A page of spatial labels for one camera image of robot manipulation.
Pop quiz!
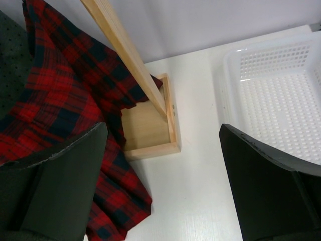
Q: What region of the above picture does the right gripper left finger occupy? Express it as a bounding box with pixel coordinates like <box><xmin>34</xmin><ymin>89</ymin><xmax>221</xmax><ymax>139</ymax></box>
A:
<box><xmin>1</xmin><ymin>123</ymin><xmax>108</xmax><ymax>240</ymax></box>

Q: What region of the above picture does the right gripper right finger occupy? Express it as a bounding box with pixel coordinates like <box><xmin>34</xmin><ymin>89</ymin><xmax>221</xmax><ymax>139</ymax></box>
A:
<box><xmin>219</xmin><ymin>124</ymin><xmax>320</xmax><ymax>240</ymax></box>

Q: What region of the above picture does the red plaid skirt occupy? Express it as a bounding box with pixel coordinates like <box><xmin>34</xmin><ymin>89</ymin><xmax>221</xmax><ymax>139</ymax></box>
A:
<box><xmin>1</xmin><ymin>1</ymin><xmax>152</xmax><ymax>240</ymax></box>

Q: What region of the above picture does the white plastic basket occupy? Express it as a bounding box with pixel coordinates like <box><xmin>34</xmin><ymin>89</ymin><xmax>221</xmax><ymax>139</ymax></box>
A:
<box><xmin>221</xmin><ymin>32</ymin><xmax>320</xmax><ymax>164</ymax></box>

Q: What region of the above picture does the wooden clothes rack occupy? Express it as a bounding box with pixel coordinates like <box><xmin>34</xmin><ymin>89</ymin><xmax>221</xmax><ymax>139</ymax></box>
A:
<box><xmin>82</xmin><ymin>0</ymin><xmax>181</xmax><ymax>161</ymax></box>

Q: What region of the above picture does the dark dotted garment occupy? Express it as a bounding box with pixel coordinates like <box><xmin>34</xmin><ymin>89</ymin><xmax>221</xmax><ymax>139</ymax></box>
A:
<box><xmin>1</xmin><ymin>12</ymin><xmax>33</xmax><ymax>118</ymax></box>

